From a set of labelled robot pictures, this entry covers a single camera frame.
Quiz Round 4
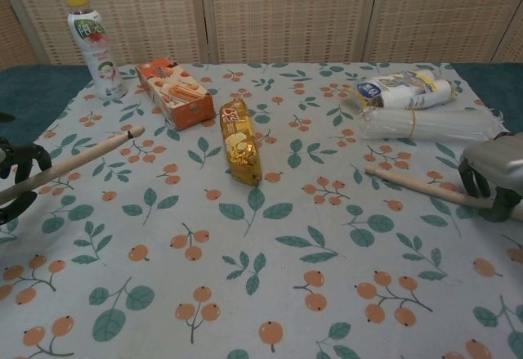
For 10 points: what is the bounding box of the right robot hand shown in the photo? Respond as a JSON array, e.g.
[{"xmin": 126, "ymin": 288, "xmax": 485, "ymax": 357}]
[{"xmin": 457, "ymin": 132, "xmax": 523, "ymax": 222}]

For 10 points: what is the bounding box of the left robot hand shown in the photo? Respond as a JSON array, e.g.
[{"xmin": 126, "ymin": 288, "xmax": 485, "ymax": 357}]
[{"xmin": 0, "ymin": 112, "xmax": 53, "ymax": 226}]

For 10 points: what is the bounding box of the wooden stick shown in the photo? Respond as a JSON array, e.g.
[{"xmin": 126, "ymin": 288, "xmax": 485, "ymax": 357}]
[
  {"xmin": 364, "ymin": 165, "xmax": 523, "ymax": 222},
  {"xmin": 0, "ymin": 125, "xmax": 145, "ymax": 207}
]

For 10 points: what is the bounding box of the clear plastic straw bundle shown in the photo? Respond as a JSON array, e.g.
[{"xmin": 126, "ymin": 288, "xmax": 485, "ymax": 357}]
[{"xmin": 357, "ymin": 106, "xmax": 504, "ymax": 145}]

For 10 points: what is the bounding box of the white paper cup pack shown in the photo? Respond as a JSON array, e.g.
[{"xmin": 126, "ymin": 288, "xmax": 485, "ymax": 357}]
[{"xmin": 352, "ymin": 69, "xmax": 455, "ymax": 112}]

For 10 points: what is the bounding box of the yellow-capped drink bottle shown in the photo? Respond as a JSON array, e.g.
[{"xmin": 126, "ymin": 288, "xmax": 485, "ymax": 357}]
[{"xmin": 64, "ymin": 0, "xmax": 127, "ymax": 101}]

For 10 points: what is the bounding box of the orange biscuit box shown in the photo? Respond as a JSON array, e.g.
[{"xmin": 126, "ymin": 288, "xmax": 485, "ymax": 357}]
[{"xmin": 135, "ymin": 58, "xmax": 216, "ymax": 132}]

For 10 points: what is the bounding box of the gold foil snack packet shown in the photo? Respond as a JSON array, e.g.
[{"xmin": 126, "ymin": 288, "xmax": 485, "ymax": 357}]
[{"xmin": 219, "ymin": 97, "xmax": 262, "ymax": 188}]

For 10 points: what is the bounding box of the floral fruit-print tablecloth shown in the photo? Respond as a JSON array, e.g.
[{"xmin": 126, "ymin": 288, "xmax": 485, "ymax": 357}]
[{"xmin": 0, "ymin": 61, "xmax": 523, "ymax": 359}]

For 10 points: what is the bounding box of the woven folding screen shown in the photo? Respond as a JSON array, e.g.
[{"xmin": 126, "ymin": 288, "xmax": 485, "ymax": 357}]
[{"xmin": 0, "ymin": 0, "xmax": 523, "ymax": 72}]

